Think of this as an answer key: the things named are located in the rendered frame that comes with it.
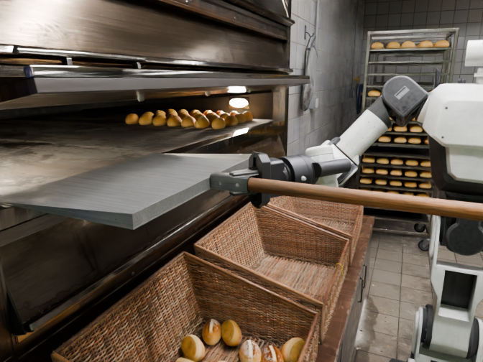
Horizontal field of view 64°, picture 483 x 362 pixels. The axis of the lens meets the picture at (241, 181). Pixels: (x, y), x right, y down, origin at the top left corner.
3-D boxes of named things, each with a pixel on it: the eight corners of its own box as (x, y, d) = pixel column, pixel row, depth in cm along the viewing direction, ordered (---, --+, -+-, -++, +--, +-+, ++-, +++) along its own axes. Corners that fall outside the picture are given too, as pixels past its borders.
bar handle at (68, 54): (26, 81, 62) (19, 83, 62) (150, 80, 91) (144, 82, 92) (16, 44, 61) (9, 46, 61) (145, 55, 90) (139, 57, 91)
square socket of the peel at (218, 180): (253, 189, 85) (253, 174, 84) (246, 194, 81) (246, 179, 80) (216, 184, 88) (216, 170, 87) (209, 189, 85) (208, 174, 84)
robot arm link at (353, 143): (312, 158, 129) (361, 108, 124) (341, 184, 127) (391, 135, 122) (309, 156, 118) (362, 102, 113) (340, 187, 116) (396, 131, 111)
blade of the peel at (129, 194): (257, 163, 111) (257, 154, 110) (134, 230, 62) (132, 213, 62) (154, 153, 125) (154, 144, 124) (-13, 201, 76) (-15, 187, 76)
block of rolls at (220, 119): (121, 123, 209) (121, 113, 208) (170, 116, 251) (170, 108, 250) (222, 129, 186) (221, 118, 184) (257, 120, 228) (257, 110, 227)
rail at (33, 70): (33, 77, 59) (24, 79, 60) (310, 78, 218) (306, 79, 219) (29, 63, 59) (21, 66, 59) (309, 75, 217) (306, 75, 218)
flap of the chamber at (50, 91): (37, 93, 59) (-40, 113, 68) (310, 83, 218) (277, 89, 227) (33, 77, 59) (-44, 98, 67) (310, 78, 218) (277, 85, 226)
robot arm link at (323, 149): (303, 149, 93) (308, 151, 106) (310, 184, 93) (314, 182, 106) (330, 143, 92) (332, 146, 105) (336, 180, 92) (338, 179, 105)
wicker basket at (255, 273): (192, 312, 142) (190, 243, 135) (249, 252, 192) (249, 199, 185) (323, 347, 123) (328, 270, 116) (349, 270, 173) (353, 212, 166)
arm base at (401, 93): (376, 118, 128) (392, 87, 127) (413, 133, 123) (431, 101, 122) (372, 105, 114) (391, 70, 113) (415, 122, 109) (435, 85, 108)
